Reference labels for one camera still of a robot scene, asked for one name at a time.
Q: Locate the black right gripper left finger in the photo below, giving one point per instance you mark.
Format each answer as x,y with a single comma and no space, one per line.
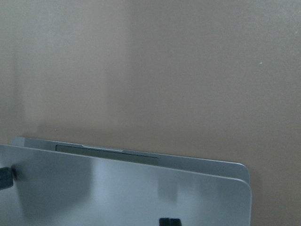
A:
164,222

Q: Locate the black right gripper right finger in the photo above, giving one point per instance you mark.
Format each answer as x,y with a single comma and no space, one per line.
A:
175,222

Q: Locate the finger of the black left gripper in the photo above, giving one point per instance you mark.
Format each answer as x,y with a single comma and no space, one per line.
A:
6,178

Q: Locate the grey laptop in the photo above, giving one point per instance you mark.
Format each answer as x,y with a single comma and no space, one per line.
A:
67,184

